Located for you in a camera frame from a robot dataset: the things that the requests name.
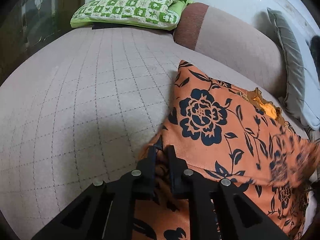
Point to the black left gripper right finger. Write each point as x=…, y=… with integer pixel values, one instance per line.
x=218, y=209

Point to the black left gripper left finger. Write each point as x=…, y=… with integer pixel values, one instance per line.
x=105, y=210

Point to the orange black floral blouse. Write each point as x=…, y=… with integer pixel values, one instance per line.
x=223, y=131

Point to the pink quilted mattress cover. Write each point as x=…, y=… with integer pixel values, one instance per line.
x=83, y=110

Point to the light blue grey pillow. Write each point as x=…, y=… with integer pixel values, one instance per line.
x=302, y=86

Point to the pink quilted bolster cushion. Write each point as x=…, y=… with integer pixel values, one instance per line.
x=234, y=43

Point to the black fur trimmed garment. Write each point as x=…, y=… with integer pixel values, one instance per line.
x=315, y=51

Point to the dark wooden glass door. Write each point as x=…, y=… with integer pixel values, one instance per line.
x=29, y=25

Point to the green checkered pillow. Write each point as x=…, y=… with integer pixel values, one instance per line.
x=154, y=14

